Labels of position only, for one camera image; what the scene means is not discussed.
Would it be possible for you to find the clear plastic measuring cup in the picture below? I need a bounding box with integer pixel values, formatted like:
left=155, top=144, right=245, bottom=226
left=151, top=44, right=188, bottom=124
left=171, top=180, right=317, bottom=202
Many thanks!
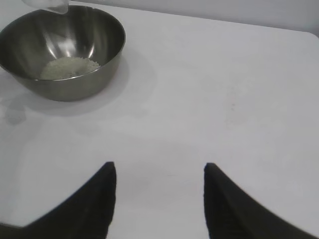
left=21, top=0, right=70, bottom=15

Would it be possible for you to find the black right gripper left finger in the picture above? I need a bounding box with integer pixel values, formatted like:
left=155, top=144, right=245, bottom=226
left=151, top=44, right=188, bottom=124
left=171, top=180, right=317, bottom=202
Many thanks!
left=0, top=161, right=117, bottom=239

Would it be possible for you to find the white uncooked rice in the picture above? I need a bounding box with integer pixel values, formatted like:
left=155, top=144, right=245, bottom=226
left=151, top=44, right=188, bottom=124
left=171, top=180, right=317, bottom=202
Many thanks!
left=39, top=56, right=100, bottom=80

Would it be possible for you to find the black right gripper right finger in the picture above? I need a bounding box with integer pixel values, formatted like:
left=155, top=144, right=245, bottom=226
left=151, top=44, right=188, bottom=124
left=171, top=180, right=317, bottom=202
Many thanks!
left=203, top=163, right=319, bottom=239

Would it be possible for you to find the stainless steel mixing bowl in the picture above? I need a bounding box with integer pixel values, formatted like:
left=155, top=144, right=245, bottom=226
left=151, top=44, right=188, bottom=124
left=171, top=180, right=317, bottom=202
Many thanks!
left=0, top=4, right=127, bottom=102

